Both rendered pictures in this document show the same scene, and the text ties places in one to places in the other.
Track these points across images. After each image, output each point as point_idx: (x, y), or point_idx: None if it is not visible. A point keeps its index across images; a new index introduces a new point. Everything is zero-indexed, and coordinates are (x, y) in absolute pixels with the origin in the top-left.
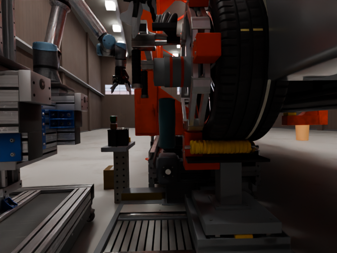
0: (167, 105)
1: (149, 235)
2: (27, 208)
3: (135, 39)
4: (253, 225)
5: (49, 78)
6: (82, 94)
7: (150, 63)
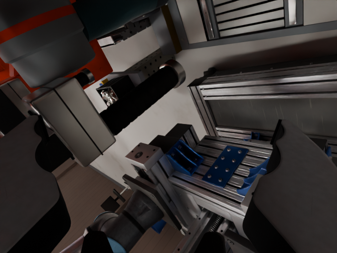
0: (94, 14)
1: None
2: (250, 123)
3: (93, 147)
4: None
5: (147, 209)
6: (139, 162)
7: (18, 99)
